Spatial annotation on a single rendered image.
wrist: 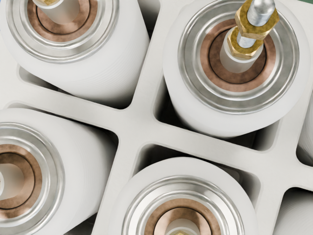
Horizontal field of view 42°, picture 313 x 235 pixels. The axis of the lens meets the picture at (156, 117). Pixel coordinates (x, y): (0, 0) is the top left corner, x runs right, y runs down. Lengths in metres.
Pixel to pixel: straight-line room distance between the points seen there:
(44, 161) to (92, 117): 0.08
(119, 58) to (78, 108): 0.08
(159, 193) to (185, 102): 0.06
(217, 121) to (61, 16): 0.12
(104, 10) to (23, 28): 0.05
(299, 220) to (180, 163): 0.11
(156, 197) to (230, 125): 0.06
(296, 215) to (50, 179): 0.19
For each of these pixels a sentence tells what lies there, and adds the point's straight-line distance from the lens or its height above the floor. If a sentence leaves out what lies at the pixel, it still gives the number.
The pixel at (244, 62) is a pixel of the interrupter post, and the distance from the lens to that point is 0.24.
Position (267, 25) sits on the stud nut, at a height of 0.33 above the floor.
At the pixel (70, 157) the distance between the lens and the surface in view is 0.27.
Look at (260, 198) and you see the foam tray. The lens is 0.34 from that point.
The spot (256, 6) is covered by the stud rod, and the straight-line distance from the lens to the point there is 0.18.
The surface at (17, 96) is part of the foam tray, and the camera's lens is 0.36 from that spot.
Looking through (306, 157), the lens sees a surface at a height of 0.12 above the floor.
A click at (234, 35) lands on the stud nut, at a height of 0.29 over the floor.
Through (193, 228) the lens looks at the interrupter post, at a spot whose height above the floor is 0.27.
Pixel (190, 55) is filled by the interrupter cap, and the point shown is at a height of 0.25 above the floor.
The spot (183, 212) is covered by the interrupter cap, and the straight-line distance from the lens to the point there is 0.26.
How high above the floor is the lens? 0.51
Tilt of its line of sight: 83 degrees down
